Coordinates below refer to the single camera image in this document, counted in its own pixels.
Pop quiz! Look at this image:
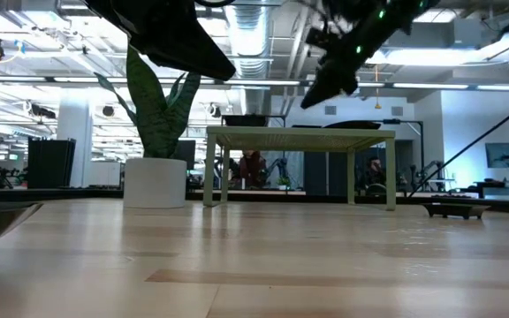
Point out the wall-mounted monitor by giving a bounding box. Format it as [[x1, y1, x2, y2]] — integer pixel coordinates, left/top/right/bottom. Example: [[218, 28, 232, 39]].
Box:
[[484, 141, 509, 169]]

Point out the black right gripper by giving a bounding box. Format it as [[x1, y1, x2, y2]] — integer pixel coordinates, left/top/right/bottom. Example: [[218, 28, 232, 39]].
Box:
[[300, 8, 411, 110]]

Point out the person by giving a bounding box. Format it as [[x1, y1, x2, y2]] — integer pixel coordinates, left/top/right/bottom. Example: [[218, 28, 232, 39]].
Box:
[[356, 155, 391, 195], [236, 148, 268, 190]]

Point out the ceiling light strip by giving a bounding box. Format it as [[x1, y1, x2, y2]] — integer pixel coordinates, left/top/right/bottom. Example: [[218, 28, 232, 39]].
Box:
[[391, 82, 471, 90], [235, 79, 302, 87]]

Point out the yellow hanging pendant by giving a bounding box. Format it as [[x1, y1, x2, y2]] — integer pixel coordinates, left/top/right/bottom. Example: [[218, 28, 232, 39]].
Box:
[[372, 65, 383, 110]]

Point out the white building column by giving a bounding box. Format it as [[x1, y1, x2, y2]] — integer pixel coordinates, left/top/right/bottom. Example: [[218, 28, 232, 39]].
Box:
[[56, 99, 94, 189]]

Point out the green perforated metal riser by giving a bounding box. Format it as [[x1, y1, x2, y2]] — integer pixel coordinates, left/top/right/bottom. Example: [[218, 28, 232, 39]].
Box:
[[204, 125, 398, 212]]

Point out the black ribbed cabinet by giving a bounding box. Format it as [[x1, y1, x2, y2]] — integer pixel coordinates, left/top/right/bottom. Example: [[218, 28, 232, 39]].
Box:
[[27, 137, 78, 190]]

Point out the silver ceiling air duct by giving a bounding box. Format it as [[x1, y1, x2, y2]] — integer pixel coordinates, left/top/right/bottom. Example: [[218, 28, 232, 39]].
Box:
[[224, 3, 274, 117]]

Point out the black background rig frame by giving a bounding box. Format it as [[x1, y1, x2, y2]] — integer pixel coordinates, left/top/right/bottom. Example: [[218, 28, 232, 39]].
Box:
[[381, 117, 425, 180]]

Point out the green snake plant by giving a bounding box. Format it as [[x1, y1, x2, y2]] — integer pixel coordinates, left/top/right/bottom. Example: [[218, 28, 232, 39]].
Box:
[[93, 46, 202, 160]]

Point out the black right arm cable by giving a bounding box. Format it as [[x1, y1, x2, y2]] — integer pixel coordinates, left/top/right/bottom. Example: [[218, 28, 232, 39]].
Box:
[[406, 93, 509, 199]]

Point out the black monitor screen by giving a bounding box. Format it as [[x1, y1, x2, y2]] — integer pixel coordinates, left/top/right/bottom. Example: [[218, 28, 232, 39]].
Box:
[[174, 140, 197, 171]]

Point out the black aluminium rig frame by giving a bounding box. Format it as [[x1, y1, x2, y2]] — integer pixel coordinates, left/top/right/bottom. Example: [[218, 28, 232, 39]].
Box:
[[0, 187, 509, 216]]

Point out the white round plant pot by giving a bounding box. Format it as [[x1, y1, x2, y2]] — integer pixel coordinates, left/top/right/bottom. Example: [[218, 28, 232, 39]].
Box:
[[122, 157, 188, 209]]

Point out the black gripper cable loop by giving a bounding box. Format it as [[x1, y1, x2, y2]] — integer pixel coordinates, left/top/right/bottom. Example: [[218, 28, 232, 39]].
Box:
[[194, 0, 237, 8]]

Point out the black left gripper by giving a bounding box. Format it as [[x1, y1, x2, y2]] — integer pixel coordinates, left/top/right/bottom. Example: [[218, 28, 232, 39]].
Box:
[[84, 0, 237, 82]]

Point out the black background desk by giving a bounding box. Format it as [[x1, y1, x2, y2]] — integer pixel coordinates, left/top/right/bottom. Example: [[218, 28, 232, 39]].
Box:
[[451, 178, 509, 201]]

